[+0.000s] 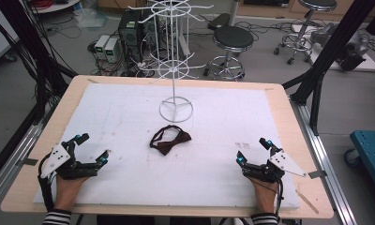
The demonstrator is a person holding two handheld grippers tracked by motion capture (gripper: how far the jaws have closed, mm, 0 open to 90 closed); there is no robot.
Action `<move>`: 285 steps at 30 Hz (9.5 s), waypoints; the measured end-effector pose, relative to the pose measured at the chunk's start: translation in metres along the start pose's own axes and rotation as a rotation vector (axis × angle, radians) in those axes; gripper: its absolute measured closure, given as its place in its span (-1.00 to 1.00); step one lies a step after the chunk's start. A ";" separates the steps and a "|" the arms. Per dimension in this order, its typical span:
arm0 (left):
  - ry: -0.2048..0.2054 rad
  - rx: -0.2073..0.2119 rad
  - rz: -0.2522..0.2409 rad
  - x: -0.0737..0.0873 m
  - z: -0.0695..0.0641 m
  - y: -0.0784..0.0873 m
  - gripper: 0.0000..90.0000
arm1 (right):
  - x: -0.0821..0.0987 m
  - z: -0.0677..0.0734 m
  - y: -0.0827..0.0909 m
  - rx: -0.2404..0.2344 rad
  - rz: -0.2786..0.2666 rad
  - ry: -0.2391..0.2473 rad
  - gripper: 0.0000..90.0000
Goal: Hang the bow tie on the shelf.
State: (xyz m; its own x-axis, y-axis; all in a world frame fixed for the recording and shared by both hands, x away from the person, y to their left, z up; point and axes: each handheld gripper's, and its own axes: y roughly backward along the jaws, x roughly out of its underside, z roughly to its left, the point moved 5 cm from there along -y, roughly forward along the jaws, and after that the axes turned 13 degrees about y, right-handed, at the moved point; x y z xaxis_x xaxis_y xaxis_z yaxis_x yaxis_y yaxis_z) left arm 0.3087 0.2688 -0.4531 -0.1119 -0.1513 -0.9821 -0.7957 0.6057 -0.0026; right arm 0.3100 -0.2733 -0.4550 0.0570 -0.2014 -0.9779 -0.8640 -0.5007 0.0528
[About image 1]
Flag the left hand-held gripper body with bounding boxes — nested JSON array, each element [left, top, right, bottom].
[[39, 142, 99, 181]]

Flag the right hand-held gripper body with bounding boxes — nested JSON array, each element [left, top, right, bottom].
[[242, 149, 308, 185]]

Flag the dark brown bow tie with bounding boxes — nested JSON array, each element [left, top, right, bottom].
[[149, 124, 193, 157]]

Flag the white wire display rack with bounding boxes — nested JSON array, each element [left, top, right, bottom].
[[127, 0, 215, 124]]

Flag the person's left hand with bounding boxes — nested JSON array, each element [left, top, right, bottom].
[[53, 173, 90, 211]]

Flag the person's right hand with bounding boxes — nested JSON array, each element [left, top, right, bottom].
[[248, 177, 280, 215]]

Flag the beige tape strip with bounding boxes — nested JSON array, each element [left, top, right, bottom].
[[294, 188, 320, 216]]

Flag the person's left striped sleeve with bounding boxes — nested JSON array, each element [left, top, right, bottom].
[[41, 208, 73, 225]]

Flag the person's striped sleeve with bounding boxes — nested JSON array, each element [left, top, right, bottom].
[[41, 208, 73, 225], [250, 212, 279, 225]]

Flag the person's right striped sleeve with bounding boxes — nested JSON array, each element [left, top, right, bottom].
[[250, 212, 279, 225]]

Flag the white foam mat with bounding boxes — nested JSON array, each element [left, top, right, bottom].
[[33, 82, 303, 211]]

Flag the person's dark legs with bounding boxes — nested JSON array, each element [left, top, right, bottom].
[[96, 215, 212, 225]]

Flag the blue cart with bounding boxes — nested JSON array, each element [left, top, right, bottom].
[[344, 129, 375, 202]]

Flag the white power supply unit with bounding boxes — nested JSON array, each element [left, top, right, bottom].
[[94, 34, 111, 60], [103, 37, 120, 64]]

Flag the black round stool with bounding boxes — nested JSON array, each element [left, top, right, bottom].
[[273, 0, 338, 66], [202, 25, 255, 83]]

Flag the black computer tower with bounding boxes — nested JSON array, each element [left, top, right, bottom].
[[117, 8, 143, 64]]

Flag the clear plastic bag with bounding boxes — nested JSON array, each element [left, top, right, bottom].
[[73, 5, 109, 30]]

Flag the grey machine on white board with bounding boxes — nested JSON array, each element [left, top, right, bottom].
[[309, 22, 375, 73]]

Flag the black flat pad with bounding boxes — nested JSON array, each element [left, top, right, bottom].
[[206, 12, 233, 31]]

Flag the round white table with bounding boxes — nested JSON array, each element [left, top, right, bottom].
[[28, 0, 81, 15]]

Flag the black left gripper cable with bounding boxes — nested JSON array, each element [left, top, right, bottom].
[[37, 152, 57, 214]]

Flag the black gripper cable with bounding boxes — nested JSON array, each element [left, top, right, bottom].
[[275, 178, 286, 221], [37, 152, 57, 214]]

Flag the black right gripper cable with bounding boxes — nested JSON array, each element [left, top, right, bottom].
[[275, 178, 286, 221]]

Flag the aluminium rail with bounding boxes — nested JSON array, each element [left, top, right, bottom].
[[289, 96, 359, 225], [0, 99, 60, 214]]

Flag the black metal frame post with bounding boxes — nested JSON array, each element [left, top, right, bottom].
[[281, 0, 375, 136], [0, 0, 78, 126]]

